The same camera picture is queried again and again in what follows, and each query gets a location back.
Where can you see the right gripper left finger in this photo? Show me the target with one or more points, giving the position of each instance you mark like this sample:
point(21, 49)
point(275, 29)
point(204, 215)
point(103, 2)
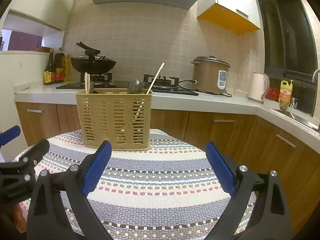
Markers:
point(47, 218)

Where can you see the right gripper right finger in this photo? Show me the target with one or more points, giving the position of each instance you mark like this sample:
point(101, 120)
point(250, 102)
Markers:
point(270, 218)

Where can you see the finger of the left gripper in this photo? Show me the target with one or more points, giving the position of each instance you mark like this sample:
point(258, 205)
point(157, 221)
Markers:
point(35, 154)
point(9, 135)

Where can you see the metal butter knife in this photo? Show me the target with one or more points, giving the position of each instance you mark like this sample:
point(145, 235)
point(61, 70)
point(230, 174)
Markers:
point(91, 89)

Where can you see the wooden chopstick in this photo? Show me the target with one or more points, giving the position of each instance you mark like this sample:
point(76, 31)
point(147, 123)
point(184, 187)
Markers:
point(149, 89)
point(86, 82)

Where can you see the grey translucent spoon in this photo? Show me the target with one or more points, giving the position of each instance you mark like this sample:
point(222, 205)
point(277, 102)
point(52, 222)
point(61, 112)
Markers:
point(133, 87)

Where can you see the black plastic spoon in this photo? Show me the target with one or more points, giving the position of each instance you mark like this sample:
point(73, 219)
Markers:
point(141, 86)

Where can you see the person's left hand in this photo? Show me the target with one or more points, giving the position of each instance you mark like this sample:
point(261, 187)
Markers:
point(18, 219)

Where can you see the soy sauce bottle dark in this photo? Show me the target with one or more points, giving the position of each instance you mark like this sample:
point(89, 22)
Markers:
point(49, 72)

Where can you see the red label sauce bottle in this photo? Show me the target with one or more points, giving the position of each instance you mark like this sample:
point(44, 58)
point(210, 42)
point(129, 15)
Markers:
point(59, 68)

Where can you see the beige plastic utensil basket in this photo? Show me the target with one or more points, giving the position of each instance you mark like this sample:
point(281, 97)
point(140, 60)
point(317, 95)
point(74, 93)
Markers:
point(115, 116)

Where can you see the steel sink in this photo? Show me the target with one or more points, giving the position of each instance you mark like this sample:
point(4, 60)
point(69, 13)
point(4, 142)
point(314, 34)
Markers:
point(298, 119)

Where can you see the black wok with lid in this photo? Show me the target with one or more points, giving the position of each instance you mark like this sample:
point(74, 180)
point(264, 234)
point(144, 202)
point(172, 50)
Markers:
point(91, 62)

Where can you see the striped woven table cloth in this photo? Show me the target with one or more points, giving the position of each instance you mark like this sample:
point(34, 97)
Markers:
point(167, 192)

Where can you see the red container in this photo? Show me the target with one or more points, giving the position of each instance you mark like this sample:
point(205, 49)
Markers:
point(273, 94)

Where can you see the yellow oil bottle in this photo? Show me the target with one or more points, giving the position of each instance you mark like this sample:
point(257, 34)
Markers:
point(285, 95)

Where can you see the white electric kettle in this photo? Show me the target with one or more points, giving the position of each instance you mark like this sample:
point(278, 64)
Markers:
point(259, 87)

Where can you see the black gas stove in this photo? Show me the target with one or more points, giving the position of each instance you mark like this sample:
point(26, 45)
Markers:
point(162, 84)

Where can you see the chrome faucet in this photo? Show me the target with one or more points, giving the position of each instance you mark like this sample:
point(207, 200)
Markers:
point(315, 75)

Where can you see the brown rice cooker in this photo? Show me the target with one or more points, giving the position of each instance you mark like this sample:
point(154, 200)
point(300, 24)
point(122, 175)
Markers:
point(211, 74)

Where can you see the dark window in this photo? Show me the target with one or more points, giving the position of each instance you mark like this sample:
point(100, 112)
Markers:
point(290, 50)

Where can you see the white yellow wall cabinet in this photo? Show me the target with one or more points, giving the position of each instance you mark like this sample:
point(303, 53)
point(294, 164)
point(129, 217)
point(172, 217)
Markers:
point(238, 16)

